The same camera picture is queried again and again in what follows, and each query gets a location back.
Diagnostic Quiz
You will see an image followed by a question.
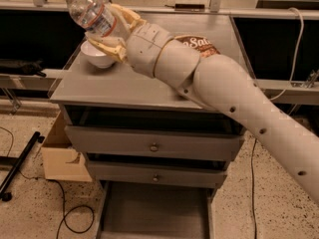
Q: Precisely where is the black floor cable right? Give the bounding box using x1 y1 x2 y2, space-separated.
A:
250 136 259 239

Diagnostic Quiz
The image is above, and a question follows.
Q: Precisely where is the black cloth on rail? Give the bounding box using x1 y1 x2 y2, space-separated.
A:
0 59 46 77

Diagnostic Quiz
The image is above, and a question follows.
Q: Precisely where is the black floor cable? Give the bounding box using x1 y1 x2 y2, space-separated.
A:
250 136 259 239
0 125 96 239

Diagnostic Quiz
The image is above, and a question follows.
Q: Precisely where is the black metal stand pole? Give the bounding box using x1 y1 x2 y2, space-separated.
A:
0 131 44 202

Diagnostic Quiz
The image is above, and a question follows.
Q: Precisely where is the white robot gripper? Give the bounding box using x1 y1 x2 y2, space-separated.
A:
85 4 173 78

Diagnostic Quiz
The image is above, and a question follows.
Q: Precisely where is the cardboard box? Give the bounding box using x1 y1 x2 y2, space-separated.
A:
41 113 93 182

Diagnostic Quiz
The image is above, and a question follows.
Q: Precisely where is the grey open bottom drawer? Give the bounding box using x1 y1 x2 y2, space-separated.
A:
95 181 214 239

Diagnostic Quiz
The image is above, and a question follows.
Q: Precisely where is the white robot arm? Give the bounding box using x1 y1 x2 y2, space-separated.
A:
86 4 319 202

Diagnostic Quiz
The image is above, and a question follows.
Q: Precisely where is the grey top drawer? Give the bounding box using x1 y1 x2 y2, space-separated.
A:
65 125 243 160

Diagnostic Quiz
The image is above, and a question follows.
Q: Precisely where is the clear plastic water bottle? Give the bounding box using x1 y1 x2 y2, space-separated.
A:
65 0 126 38

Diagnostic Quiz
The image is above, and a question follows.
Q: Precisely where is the metal barrier rail frame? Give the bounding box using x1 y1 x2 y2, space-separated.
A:
0 0 319 132

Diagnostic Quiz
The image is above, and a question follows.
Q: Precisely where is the brown sea salt chip bag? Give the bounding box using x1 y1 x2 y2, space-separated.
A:
175 35 220 58

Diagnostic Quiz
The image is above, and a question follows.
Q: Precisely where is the grey middle drawer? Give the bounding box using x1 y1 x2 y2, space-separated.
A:
87 161 226 188

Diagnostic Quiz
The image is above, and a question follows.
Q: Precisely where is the grey wooden drawer cabinet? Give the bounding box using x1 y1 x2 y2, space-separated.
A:
49 11 264 190

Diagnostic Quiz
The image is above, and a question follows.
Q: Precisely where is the black floor cable left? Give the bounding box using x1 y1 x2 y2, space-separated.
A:
0 125 96 239

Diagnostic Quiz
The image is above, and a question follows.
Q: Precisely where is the white ceramic bowl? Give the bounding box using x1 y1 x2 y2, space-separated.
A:
81 41 115 69

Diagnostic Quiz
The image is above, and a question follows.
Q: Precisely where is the white cable on rail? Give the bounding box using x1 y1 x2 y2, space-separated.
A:
268 7 305 103

